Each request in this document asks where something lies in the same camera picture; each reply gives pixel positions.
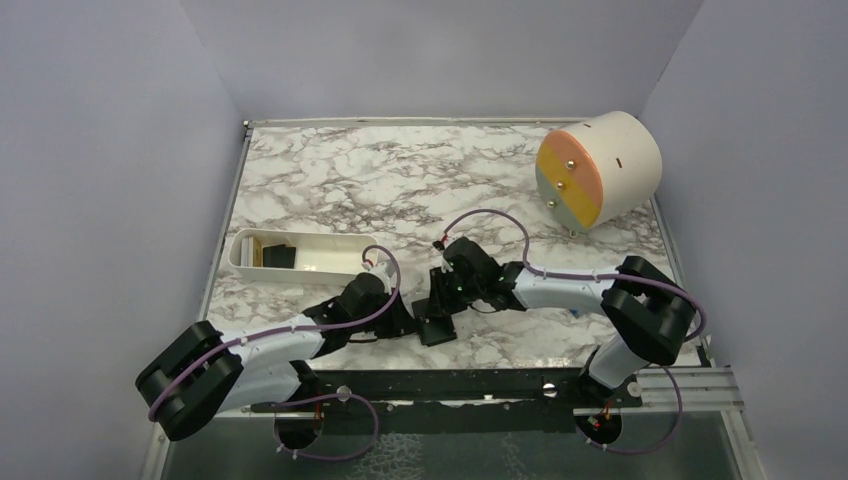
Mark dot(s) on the cream cylinder drum colored face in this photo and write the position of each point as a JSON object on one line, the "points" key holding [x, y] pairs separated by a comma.
{"points": [[595, 170]]}

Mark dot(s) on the black card holder blue sleeves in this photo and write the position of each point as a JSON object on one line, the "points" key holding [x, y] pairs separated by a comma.
{"points": [[435, 327]]}

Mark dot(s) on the stack of credit cards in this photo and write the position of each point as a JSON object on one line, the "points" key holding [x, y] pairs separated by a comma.
{"points": [[254, 254]]}

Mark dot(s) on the aluminium table frame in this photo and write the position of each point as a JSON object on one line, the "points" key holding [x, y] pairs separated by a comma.
{"points": [[386, 146]]}

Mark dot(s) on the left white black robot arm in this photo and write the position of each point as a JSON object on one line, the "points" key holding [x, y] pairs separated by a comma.
{"points": [[206, 371]]}

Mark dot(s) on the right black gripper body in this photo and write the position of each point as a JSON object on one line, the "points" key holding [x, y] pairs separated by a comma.
{"points": [[453, 294]]}

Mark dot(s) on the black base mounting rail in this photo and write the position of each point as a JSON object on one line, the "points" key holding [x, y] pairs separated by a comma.
{"points": [[359, 402]]}

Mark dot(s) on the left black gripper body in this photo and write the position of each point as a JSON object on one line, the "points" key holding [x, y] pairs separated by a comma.
{"points": [[387, 325]]}

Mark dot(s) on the white plastic tray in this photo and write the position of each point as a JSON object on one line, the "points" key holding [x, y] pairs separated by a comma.
{"points": [[329, 259]]}

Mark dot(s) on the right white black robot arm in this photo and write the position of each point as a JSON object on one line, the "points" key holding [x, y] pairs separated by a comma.
{"points": [[649, 312]]}

